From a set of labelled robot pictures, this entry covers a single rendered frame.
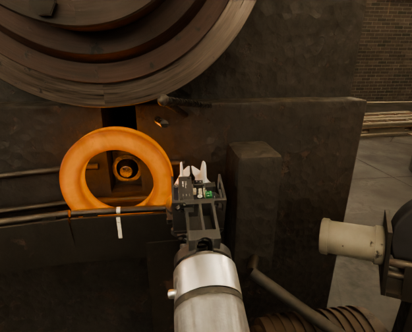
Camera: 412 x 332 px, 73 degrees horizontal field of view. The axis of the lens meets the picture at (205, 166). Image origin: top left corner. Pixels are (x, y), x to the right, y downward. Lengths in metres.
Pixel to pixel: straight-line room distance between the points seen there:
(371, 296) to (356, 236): 1.01
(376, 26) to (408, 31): 0.82
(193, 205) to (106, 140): 0.18
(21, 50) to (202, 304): 0.37
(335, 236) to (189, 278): 0.27
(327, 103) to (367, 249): 0.27
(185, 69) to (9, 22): 0.21
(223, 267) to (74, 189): 0.29
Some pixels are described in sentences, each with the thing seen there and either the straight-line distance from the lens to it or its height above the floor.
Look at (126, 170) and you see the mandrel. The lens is 0.57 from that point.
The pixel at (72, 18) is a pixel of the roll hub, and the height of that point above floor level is 0.98.
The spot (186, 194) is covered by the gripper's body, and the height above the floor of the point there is 0.78.
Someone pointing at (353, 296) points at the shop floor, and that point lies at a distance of 1.47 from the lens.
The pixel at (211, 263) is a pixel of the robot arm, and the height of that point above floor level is 0.74.
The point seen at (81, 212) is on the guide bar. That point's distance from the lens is 0.50.
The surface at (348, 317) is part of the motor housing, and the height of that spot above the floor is 0.53.
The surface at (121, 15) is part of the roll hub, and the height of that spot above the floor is 0.99.
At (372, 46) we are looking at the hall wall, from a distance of 8.04.
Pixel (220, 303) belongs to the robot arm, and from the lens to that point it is 0.30.
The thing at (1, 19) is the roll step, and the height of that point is 0.99.
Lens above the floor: 0.94
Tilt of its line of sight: 20 degrees down
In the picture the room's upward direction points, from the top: straight up
